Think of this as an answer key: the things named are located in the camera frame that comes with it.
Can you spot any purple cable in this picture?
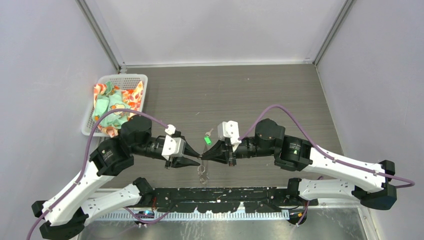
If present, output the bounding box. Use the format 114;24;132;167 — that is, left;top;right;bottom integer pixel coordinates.
26;109;178;240
238;104;416;227

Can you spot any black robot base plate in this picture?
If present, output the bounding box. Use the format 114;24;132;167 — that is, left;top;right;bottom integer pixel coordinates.
136;187;307;213

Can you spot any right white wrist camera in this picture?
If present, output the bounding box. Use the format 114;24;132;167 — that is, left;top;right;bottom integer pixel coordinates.
217;120;241;147

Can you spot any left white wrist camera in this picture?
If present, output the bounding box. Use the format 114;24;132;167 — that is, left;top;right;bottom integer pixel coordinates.
161;124;186;161

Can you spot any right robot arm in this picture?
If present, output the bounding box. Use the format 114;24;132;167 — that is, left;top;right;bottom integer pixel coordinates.
200;118;397;210

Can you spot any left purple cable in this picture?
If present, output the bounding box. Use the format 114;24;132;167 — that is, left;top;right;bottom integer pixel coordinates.
26;109;178;240

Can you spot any silver key with green tag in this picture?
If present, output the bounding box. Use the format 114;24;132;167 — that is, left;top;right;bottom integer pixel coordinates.
205;128;214;138

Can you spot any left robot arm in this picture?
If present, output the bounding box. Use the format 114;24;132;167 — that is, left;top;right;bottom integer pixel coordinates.
31;115;199;240

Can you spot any colourful patterned cloth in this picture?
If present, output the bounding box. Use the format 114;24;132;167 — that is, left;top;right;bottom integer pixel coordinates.
91;81;144;138

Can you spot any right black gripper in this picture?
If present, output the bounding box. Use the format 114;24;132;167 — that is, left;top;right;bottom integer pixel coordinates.
201;135;276;166

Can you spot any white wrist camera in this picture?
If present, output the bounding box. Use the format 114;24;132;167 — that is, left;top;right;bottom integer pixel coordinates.
161;124;186;161
217;120;241;147

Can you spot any green key tag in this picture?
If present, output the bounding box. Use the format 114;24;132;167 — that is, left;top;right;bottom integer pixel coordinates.
204;135;212;146

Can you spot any aluminium frame rail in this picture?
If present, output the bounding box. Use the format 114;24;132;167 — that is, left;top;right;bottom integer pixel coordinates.
70;185;373;211

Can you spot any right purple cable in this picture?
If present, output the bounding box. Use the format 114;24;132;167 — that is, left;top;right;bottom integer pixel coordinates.
238;104;416;227

